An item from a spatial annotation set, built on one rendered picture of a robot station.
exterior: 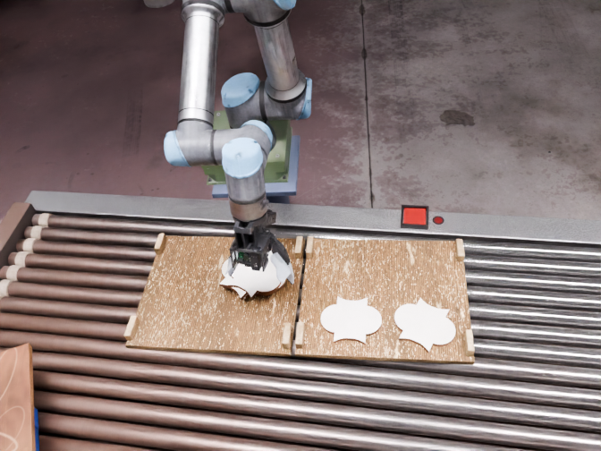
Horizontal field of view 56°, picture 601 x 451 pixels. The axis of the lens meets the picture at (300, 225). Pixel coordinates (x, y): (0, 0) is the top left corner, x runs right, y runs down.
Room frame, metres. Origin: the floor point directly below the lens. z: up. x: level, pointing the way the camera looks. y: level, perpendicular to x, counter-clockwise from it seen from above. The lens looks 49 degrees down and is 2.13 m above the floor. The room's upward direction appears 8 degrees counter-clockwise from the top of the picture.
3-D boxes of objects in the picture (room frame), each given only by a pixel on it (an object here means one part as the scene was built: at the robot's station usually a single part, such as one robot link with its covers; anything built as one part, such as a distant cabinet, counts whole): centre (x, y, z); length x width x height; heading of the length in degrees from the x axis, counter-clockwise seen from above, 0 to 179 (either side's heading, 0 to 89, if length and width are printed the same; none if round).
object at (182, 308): (0.86, 0.23, 0.93); 0.41 x 0.35 x 0.02; 78
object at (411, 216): (1.02, -0.32, 0.92); 0.06 x 0.06 x 0.01; 75
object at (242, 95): (1.39, 0.11, 1.13); 0.13 x 0.12 x 0.14; 79
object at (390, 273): (0.78, -0.18, 0.93); 0.41 x 0.35 x 0.02; 78
